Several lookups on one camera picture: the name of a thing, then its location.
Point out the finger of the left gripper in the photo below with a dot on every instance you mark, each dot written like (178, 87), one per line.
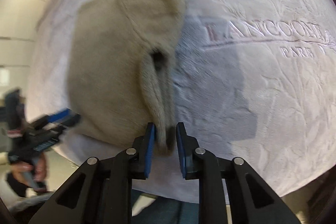
(46, 119)
(68, 122)

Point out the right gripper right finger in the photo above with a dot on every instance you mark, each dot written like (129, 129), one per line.
(229, 190)

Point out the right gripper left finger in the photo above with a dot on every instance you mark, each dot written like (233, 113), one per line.
(99, 191)

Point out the olive green knit sweater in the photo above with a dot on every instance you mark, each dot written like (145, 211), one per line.
(119, 80)

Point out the person's left hand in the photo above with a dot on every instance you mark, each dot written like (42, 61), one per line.
(30, 175)

